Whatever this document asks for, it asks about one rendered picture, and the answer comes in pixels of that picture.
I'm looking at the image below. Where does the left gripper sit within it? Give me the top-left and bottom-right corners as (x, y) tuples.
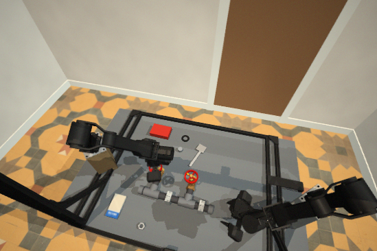
(145, 159), (161, 182)

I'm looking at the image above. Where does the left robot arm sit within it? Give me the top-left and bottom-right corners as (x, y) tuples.
(66, 120), (174, 166)

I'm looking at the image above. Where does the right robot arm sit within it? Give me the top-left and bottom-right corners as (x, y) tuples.
(229, 176), (377, 234)

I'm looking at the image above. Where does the grey pipe with red valve handwheels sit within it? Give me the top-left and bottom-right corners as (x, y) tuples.
(137, 170), (214, 215)

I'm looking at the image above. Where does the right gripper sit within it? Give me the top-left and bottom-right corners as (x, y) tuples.
(220, 190), (256, 242)

